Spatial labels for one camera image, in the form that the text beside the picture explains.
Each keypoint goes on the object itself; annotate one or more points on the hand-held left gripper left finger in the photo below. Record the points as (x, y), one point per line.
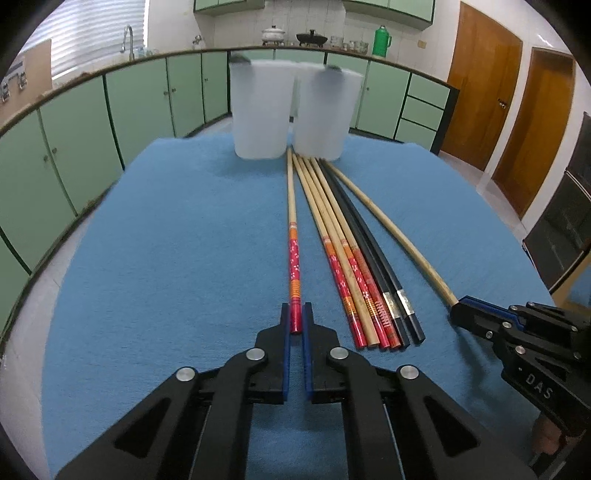
(286, 364)

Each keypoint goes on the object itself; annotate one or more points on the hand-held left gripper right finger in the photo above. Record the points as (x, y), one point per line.
(308, 364)

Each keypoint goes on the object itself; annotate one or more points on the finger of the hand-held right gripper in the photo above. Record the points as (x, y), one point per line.
(475, 323)
(489, 308)

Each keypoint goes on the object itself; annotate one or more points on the plain bamboo chopstick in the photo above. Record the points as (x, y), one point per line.
(434, 275)

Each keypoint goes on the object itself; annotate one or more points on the white translucent plastic cup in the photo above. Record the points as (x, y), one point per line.
(261, 110)
(325, 115)

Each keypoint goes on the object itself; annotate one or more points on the person's right hand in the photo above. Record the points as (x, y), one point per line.
(545, 431)

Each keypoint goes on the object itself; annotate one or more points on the dark glass appliance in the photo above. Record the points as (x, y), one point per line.
(561, 221)

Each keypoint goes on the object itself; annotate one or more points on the blue table cloth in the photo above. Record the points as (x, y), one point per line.
(184, 254)

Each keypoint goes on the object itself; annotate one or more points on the narrow brown wooden door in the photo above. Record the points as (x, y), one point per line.
(535, 134)

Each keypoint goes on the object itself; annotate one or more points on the wide brown wooden door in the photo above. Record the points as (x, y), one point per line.
(480, 87)

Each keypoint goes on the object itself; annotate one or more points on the green thermos jug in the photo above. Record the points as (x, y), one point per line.
(381, 41)

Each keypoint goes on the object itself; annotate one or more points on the green base kitchen cabinets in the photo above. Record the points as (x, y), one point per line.
(138, 110)

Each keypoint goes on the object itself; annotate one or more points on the row of glass jars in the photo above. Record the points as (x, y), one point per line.
(348, 45)

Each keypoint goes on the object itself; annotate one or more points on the white lidded pot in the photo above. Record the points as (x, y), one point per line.
(274, 36)

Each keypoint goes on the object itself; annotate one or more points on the small silver kettle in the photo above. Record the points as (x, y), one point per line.
(197, 41)

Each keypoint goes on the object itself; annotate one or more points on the chrome sink faucet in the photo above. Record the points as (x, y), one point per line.
(129, 41)

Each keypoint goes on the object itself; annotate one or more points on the white window blind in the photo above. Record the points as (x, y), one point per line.
(92, 37)

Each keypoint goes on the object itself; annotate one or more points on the brown cardboard board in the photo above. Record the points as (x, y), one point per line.
(34, 74)

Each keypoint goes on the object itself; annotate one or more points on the green wall kitchen cabinets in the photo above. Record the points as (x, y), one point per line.
(323, 7)

